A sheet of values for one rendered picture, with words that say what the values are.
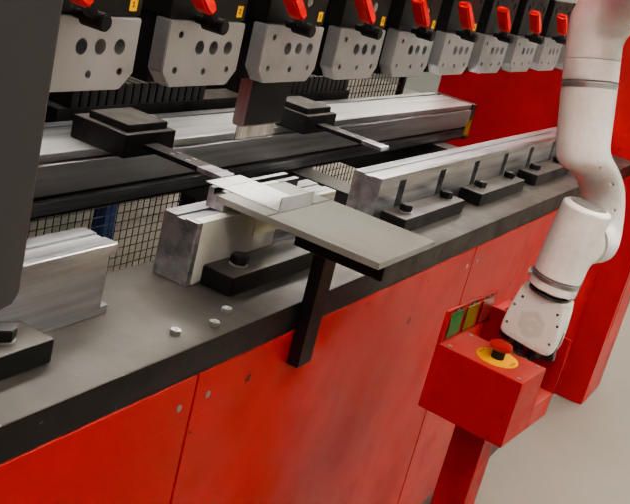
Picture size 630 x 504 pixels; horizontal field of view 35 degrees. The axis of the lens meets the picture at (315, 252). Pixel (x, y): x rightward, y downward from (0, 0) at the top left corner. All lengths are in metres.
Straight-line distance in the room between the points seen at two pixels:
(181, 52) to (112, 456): 0.47
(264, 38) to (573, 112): 0.57
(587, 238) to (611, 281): 1.86
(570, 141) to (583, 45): 0.15
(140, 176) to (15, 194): 1.31
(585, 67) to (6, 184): 1.38
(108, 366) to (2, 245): 0.79
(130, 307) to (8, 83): 0.97
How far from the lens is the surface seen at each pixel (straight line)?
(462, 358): 1.65
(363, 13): 1.47
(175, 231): 1.37
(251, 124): 1.41
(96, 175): 1.57
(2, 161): 0.33
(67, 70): 1.04
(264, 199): 1.41
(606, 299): 3.54
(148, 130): 1.56
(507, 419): 1.65
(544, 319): 1.71
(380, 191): 1.84
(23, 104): 0.34
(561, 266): 1.67
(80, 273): 1.19
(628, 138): 3.44
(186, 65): 1.19
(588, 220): 1.65
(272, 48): 1.33
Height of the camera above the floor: 1.40
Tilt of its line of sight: 19 degrees down
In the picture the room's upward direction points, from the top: 14 degrees clockwise
